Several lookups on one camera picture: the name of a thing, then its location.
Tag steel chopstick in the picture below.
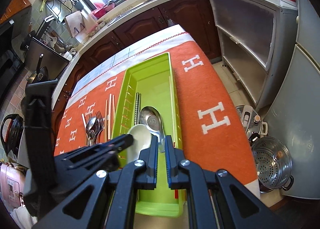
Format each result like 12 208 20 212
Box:
134 92 139 125
136 93 141 124

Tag bamboo chopstick red end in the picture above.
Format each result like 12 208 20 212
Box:
104 99 108 142
107 94 112 140
112 94 116 123

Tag grey metal cabinet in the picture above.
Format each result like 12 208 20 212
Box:
210 0 298 109

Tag white ceramic soup spoon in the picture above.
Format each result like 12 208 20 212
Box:
126 124 152 163

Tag steel soup spoon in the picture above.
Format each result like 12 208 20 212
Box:
139 106 165 153

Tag large steel spoon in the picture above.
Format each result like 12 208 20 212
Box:
86 116 97 146

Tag orange H-pattern cloth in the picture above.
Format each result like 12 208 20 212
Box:
54 25 260 196

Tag steel steamer pot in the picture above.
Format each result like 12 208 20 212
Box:
252 137 294 191

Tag small steel spoon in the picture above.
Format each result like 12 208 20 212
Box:
91 118 100 144

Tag steel fork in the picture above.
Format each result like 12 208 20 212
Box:
96 111 104 144

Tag green plastic utensil tray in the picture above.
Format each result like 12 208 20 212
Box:
112 52 185 218

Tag black frying pan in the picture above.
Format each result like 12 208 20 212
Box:
27 54 49 85

